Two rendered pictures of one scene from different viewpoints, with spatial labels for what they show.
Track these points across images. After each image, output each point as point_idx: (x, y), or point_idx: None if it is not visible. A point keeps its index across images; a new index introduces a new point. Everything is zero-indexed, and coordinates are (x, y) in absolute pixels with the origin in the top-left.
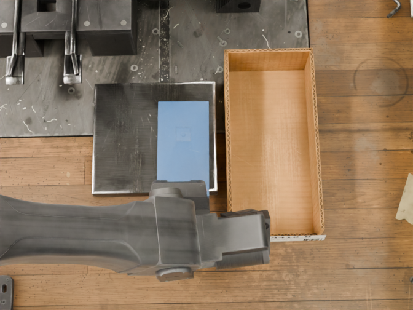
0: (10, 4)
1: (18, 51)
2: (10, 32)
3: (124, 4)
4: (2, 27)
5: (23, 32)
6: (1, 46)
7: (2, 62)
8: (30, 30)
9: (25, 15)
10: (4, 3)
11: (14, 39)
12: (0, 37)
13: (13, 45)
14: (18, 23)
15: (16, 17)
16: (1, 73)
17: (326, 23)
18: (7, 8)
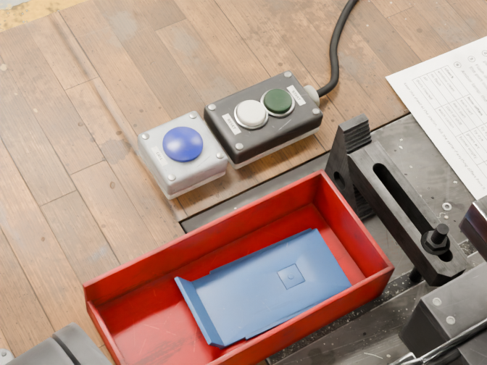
0: (483, 310)
1: (429, 363)
2: (446, 334)
3: None
4: (446, 320)
5: (459, 353)
6: (417, 331)
7: (395, 342)
8: (468, 361)
9: (483, 340)
10: (478, 302)
11: (441, 347)
12: (430, 324)
13: (432, 351)
14: (467, 338)
15: (473, 331)
16: (380, 351)
17: None
18: (475, 309)
